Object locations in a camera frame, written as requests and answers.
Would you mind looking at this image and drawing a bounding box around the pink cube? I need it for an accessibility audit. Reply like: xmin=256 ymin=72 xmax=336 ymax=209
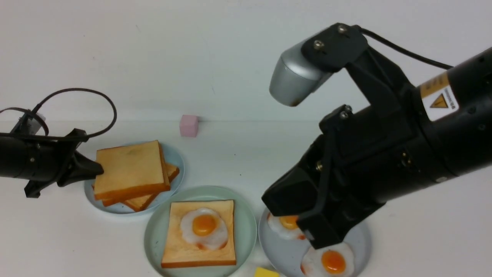
xmin=179 ymin=115 xmax=199 ymax=137

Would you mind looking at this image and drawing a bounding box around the light blue bread plate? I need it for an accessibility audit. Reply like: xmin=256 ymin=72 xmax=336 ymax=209
xmin=84 ymin=142 xmax=186 ymax=217

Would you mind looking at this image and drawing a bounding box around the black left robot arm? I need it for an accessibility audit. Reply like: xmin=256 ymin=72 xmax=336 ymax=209
xmin=0 ymin=110 xmax=104 ymax=198

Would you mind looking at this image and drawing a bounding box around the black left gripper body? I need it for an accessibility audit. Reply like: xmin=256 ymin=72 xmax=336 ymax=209
xmin=23 ymin=141 xmax=80 ymax=198

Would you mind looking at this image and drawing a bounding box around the fried egg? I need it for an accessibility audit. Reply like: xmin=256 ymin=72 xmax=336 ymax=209
xmin=267 ymin=213 xmax=306 ymax=240
xmin=179 ymin=207 xmax=229 ymax=250
xmin=300 ymin=242 xmax=355 ymax=277

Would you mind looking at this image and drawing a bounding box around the mint green plate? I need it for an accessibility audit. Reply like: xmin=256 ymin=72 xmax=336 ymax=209
xmin=143 ymin=186 xmax=257 ymax=277

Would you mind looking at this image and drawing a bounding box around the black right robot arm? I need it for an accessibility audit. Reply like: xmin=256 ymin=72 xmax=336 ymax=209
xmin=262 ymin=49 xmax=491 ymax=249

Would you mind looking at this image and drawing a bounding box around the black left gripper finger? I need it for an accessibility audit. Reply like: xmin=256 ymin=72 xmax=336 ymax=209
xmin=73 ymin=151 xmax=104 ymax=182

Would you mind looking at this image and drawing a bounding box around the black camera cable right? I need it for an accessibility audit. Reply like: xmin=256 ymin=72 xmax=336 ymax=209
xmin=354 ymin=26 xmax=454 ymax=70

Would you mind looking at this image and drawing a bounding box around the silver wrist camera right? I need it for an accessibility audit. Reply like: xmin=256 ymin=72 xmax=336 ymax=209
xmin=269 ymin=41 xmax=332 ymax=107

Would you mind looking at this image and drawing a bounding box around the yellow cube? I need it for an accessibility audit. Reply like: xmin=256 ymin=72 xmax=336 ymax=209
xmin=253 ymin=267 xmax=281 ymax=277

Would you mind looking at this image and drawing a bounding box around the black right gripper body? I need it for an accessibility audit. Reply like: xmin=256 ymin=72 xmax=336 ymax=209
xmin=262 ymin=105 xmax=442 ymax=249

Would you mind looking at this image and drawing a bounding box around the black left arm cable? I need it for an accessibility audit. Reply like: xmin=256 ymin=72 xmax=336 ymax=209
xmin=0 ymin=88 xmax=117 ymax=139

